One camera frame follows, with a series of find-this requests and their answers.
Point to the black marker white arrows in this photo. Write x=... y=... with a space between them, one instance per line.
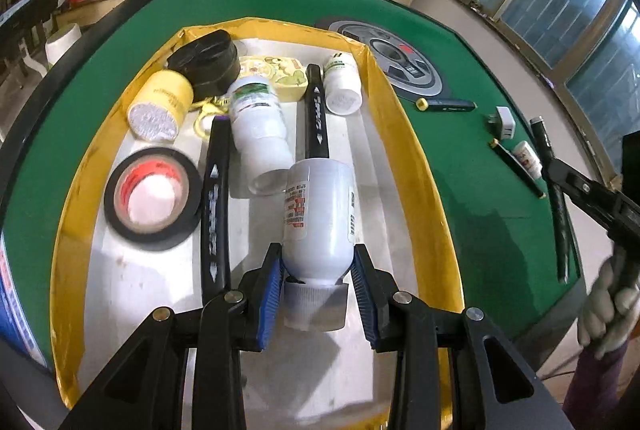
x=215 y=266

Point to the white bottle green label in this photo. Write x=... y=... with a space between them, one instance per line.
x=260 y=134

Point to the yellow tape roll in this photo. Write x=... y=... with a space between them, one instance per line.
x=157 y=112

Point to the long black textured stick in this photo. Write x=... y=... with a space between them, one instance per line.
x=561 y=228

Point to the white bottle printed label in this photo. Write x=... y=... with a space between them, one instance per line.
x=342 y=84

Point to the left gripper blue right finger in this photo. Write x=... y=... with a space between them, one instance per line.
x=374 y=290

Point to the white bottle red label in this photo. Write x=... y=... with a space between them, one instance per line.
x=319 y=235

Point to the white power adapter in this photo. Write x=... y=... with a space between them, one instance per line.
x=502 y=123

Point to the black marker yellow cap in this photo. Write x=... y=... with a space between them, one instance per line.
x=445 y=105

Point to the black pen gold tips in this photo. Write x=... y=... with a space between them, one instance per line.
x=516 y=167

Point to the grey round table centre panel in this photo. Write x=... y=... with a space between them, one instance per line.
x=411 y=74

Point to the white gloved right hand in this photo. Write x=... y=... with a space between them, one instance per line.
x=611 y=310

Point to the small white red-label bottle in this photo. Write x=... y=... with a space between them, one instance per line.
x=525 y=154

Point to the black tape red core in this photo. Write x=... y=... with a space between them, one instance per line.
x=152 y=198

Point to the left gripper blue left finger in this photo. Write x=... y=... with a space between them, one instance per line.
x=261 y=288

